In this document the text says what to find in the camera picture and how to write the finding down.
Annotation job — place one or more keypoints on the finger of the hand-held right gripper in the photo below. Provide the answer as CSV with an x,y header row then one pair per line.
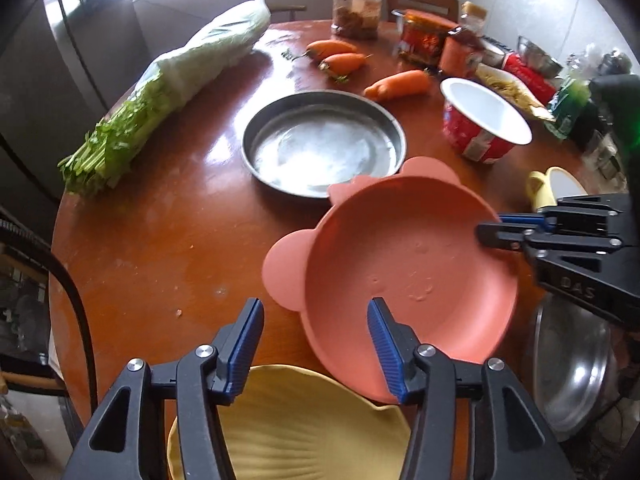
x,y
520,219
500,236

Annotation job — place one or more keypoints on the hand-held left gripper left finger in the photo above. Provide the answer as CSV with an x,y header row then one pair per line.
x,y
245,350

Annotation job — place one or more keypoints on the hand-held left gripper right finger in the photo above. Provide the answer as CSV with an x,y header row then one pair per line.
x,y
385,350

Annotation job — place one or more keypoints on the yellow mug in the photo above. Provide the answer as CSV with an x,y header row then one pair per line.
x,y
540,190

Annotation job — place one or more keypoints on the pink bowl with ears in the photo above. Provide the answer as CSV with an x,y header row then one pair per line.
x,y
400,270

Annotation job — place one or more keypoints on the large steel bowl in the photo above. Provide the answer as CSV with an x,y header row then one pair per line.
x,y
570,375

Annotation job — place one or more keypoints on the yellow shell-shaped plate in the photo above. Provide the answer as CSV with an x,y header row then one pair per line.
x,y
310,435

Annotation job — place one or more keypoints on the round steel pan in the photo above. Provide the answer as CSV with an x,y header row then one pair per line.
x,y
320,145

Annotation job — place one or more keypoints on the red and white paper bowl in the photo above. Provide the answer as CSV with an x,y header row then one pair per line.
x,y
480,115

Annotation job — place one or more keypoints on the black thermos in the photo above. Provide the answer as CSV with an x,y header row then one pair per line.
x,y
587,125

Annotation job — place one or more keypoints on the green bottle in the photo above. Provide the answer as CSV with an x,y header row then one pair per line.
x,y
565,110

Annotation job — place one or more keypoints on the white dish of noodles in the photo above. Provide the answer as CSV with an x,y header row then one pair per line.
x,y
505,87

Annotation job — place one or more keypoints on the red box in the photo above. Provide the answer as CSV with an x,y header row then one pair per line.
x,y
530,77

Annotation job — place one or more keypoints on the small steel bowl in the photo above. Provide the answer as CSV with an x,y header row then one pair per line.
x,y
540,57

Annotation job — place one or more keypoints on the brown bottle with yellow cap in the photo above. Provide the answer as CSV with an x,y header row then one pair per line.
x,y
457,55

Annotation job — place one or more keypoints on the black metal chair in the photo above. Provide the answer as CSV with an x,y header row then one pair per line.
x,y
75,300

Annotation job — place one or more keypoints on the carrot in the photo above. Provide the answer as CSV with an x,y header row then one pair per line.
x,y
345,64
400,84
330,49

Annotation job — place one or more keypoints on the red sauce jar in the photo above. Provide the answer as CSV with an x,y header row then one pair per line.
x,y
422,40

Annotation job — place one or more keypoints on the clear jar with black lid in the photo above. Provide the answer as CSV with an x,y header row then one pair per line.
x,y
355,15

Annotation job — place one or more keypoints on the celery in plastic bag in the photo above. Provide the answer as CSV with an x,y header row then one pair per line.
x,y
190,65

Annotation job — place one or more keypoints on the grey refrigerator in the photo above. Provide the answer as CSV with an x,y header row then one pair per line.
x,y
65,60

